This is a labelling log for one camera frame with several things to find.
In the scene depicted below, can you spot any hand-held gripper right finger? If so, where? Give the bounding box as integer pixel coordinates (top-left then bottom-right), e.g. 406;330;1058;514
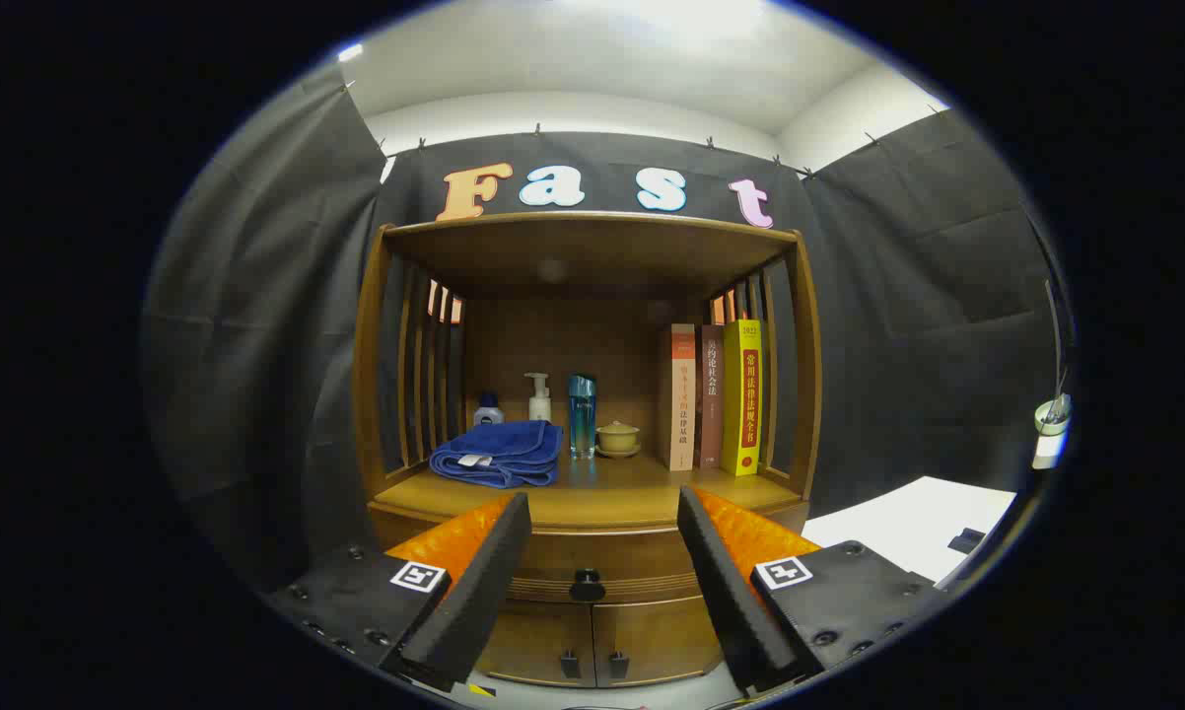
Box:
676;483;939;696

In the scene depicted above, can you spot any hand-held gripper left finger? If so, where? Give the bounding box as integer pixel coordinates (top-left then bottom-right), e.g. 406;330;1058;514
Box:
262;491;534;693

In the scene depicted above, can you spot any wooden drawer with black knob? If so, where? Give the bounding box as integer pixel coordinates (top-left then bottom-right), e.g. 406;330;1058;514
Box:
369;501;810;604

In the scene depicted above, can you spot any wooden countertop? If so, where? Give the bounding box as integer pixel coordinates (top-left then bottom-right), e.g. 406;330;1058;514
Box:
376;449;805;531

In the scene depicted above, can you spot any wooden cabinet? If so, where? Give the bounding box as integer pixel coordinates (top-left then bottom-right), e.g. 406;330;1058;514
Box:
351;210;823;689

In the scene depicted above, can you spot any blue folded towel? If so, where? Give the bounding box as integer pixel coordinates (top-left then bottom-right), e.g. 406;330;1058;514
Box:
429;420;565;490

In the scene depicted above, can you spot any brown book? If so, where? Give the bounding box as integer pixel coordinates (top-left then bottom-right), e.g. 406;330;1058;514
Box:
696;324;725;470

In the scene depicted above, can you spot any yellow lidded ceramic cup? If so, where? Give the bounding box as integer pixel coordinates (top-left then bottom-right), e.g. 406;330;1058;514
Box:
595;420;642;460

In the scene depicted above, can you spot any white table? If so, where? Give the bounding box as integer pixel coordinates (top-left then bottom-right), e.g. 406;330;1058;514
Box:
800;476;1017;583

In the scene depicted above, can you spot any yellow book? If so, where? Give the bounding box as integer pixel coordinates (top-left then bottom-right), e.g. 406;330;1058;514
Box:
721;318;766;477

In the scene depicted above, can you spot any tall blue glass bottle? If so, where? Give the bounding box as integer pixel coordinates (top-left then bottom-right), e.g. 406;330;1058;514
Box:
567;374;597;461

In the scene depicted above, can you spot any orange and cream book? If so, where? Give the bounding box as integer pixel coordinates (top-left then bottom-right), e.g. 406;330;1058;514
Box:
668;323;697;472

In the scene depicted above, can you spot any black backdrop cloth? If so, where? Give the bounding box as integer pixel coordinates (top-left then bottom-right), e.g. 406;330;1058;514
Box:
144;64;1072;593

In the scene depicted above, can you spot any white device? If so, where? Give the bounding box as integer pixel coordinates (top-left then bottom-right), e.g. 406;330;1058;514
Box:
1033;392;1074;470

